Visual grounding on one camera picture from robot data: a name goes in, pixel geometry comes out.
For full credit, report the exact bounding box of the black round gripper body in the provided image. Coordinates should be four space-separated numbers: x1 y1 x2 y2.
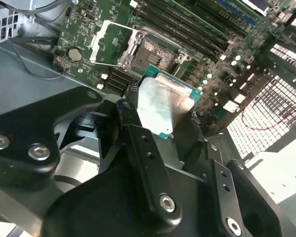
40 158 222 237

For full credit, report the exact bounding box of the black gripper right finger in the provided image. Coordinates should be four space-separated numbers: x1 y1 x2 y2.
180 115 296 237

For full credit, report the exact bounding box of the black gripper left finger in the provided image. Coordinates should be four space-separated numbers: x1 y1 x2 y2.
0 86 185 234

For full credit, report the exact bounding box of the silver topped CPU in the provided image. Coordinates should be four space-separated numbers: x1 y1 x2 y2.
135 64 203 140

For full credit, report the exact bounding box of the metal socket cover frame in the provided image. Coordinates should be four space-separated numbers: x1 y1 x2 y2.
90 19 146 71

